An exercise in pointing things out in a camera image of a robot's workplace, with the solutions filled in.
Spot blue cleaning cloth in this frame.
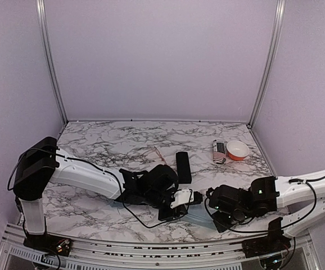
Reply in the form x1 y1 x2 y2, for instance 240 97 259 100
109 200 124 210
181 204 216 230

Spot black glasses case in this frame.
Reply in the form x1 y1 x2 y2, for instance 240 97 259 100
175 151 192 184

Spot pink frame sunglasses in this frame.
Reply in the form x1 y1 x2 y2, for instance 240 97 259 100
152 146 167 165

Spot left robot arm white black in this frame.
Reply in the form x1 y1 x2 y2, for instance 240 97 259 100
7 137 195 250

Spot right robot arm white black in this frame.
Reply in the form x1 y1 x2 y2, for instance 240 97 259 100
204 170 325 258

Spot orange white bowl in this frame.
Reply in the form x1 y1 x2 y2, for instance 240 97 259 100
226 141 250 161

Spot striped flag glasses pouch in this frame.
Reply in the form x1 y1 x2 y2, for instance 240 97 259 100
213 139 227 164

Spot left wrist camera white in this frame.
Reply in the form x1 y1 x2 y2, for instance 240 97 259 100
170 188 203 209

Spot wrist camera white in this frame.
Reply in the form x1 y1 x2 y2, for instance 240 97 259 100
206 187 221 208
170 188 203 209

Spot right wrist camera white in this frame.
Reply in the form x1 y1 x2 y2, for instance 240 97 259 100
206 187 221 208

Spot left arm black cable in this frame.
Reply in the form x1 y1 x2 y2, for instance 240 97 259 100
7 146 194 229

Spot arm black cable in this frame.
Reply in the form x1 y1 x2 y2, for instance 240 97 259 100
204 179 318 233
7 146 194 229

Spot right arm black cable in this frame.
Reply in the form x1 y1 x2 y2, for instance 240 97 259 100
204 179 318 233

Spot front aluminium rail base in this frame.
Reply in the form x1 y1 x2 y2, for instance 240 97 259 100
0 224 321 269

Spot right aluminium frame post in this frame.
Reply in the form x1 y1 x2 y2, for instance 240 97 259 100
248 0 286 129

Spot aluminium frame post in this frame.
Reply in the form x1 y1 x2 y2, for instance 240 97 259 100
248 0 286 129
36 0 69 126

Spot left aluminium frame post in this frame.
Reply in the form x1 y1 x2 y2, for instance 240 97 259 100
36 0 69 126

